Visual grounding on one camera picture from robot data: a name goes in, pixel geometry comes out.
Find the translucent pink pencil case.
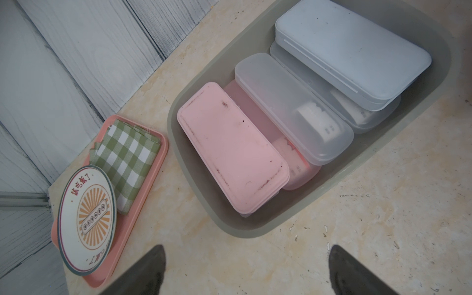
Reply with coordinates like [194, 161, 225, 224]
[224, 80, 321, 191]

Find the left aluminium frame post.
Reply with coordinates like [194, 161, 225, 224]
[1, 192, 49, 208]

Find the pink plastic tray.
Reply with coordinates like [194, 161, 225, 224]
[51, 115, 169, 288]

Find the clear pencil case with label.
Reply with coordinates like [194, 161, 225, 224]
[235, 53, 354, 166]

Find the opaque pink pencil case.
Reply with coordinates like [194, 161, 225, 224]
[177, 82, 290, 215]

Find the round orange patterned plate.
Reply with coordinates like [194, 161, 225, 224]
[57, 165, 118, 277]

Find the light blue pencil case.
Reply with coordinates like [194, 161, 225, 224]
[275, 1, 432, 111]

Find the green checked cloth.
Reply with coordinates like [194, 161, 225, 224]
[89, 119, 161, 215]

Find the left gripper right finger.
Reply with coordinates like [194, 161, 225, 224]
[328, 245, 398, 295]

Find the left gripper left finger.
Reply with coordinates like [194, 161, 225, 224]
[101, 245, 167, 295]

